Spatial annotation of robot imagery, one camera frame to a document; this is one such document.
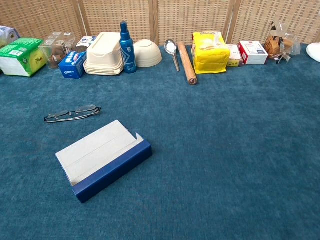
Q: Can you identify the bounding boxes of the beige lidded lunch container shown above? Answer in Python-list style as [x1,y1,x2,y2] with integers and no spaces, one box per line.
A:
[83,31,125,76]

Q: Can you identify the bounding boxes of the metal spoon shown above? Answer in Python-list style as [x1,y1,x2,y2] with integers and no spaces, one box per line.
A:
[164,39,181,72]

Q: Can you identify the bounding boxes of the yellow biscuit bag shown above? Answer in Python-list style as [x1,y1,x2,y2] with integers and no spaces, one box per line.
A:
[191,31,231,75]

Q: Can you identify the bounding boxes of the blue felt table cloth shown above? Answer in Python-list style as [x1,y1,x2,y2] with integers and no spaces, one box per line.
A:
[0,43,320,240]

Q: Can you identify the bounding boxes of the wicker folding screen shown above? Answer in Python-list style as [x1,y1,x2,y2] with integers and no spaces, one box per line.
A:
[0,0,320,46]

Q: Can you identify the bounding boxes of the white blue tissue pack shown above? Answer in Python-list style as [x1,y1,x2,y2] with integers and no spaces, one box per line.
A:
[0,25,21,48]

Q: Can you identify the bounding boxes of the green tissue pack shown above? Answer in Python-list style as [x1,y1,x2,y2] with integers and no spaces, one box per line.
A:
[0,37,48,78]

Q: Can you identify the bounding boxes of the clear plastic snack box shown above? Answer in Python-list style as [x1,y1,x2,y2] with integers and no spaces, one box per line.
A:
[39,31,77,70]

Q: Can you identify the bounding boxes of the beige upturned bowl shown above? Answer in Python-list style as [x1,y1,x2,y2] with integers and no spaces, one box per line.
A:
[133,39,163,69]

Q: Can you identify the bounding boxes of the white blue Oreo packet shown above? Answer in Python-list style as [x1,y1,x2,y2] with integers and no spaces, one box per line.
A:
[75,36,97,53]

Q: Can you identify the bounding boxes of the wooden rolling pin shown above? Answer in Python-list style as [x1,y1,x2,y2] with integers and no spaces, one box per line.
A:
[177,41,198,86]

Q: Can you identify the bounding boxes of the clear bag of pastries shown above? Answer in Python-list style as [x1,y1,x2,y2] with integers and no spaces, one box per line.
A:
[264,20,302,65]

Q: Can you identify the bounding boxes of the blue Oreo box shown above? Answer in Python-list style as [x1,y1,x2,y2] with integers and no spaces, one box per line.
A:
[58,51,87,80]

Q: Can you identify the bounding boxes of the small pink box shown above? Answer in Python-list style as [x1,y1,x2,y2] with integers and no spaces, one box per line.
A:
[226,44,245,68]

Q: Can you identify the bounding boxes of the eyeglasses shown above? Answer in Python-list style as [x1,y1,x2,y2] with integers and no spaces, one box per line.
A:
[44,104,103,124]

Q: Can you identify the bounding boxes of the blue spray bottle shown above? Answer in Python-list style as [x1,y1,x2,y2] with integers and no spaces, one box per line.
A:
[119,21,138,74]

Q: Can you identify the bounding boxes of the white red box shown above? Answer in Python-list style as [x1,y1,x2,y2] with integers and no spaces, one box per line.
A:
[237,40,269,66]

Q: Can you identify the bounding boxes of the white foam mannequin head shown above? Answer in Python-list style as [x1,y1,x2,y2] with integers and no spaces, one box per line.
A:
[306,42,320,63]

